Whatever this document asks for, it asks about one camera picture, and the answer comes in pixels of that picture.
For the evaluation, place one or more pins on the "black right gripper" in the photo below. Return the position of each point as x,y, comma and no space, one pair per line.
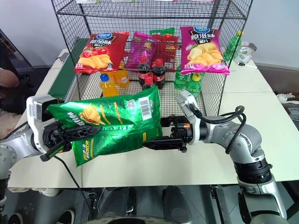
183,130

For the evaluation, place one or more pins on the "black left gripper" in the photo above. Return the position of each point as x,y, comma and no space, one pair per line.
52,137

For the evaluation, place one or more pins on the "green potato chip bag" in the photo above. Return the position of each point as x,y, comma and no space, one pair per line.
112,116

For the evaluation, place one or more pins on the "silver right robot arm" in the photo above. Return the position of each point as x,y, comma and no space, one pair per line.
245,140

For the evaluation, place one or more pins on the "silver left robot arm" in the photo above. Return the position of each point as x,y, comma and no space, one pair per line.
16,144

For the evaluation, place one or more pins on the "green conveyor belt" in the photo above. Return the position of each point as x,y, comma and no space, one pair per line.
63,77

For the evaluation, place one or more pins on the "cola bottle red cap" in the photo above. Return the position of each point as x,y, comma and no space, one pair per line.
143,70
148,84
158,74

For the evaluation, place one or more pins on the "white sneaker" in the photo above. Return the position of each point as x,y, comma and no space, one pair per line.
288,97
49,191

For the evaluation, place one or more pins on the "green soda bottle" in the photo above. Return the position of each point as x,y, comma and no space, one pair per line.
181,79
232,45
194,87

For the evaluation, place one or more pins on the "orange soda bottle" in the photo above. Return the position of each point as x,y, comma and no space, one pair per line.
108,86
122,78

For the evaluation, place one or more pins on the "dark rounded shape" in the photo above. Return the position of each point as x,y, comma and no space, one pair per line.
175,203

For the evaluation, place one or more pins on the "black shoe white sole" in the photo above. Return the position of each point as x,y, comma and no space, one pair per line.
65,217

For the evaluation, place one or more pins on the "red snack bag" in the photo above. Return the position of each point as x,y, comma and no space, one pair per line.
167,51

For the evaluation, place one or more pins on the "magenta snack bag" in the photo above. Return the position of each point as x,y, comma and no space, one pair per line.
140,50

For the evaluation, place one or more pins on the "purple potato chip bag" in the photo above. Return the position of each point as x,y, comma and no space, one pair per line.
205,51

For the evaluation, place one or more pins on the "red potato chip bag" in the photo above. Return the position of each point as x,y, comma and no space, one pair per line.
100,52

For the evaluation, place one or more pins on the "green snack bag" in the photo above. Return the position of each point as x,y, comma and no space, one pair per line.
163,30

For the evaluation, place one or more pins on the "white marker pen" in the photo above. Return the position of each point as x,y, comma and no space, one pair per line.
247,65

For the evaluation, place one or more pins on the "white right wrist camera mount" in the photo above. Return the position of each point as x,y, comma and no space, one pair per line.
187,102

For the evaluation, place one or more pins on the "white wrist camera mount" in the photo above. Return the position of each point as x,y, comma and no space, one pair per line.
37,109
187,102

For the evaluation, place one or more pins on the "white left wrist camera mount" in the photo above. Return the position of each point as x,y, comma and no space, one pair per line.
37,109

